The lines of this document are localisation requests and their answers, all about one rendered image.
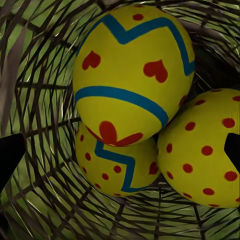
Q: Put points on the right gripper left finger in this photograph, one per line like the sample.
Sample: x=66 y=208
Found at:
x=12 y=150

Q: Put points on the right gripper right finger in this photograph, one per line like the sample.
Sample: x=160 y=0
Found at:
x=232 y=148

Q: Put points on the easter egg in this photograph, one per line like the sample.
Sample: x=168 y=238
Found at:
x=132 y=73
x=114 y=171
x=190 y=149

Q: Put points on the wicker basket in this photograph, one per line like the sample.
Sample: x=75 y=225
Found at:
x=226 y=62

